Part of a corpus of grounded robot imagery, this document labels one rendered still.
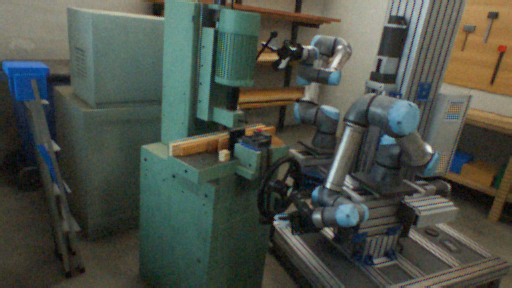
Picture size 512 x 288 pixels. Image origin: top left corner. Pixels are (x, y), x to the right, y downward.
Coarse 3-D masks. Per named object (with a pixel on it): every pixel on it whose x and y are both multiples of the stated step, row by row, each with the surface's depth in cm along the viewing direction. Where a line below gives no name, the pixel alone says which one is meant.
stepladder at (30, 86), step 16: (16, 64) 163; (32, 64) 168; (16, 80) 159; (32, 80) 162; (16, 96) 161; (32, 96) 165; (32, 112) 167; (32, 128) 182; (48, 144) 174; (48, 160) 177; (48, 176) 180; (48, 192) 198; (64, 192) 186; (48, 208) 205; (64, 208) 206; (64, 224) 204; (64, 256) 198; (80, 256) 203; (80, 272) 206
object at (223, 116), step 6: (216, 108) 169; (222, 108) 169; (216, 114) 170; (222, 114) 167; (228, 114) 164; (234, 114) 163; (240, 114) 166; (216, 120) 171; (222, 120) 168; (228, 120) 165; (234, 120) 164; (228, 126) 166; (234, 126) 165; (240, 126) 168
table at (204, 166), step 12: (288, 144) 183; (168, 156) 152; (180, 156) 152; (192, 156) 153; (204, 156) 155; (216, 156) 157; (276, 156) 178; (180, 168) 148; (192, 168) 143; (204, 168) 143; (216, 168) 147; (228, 168) 153; (240, 168) 155; (192, 180) 144; (204, 180) 144
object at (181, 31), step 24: (168, 0) 167; (168, 24) 170; (192, 24) 159; (168, 48) 174; (192, 48) 163; (168, 72) 177; (192, 72) 167; (168, 96) 180; (192, 96) 171; (168, 120) 184; (192, 120) 176
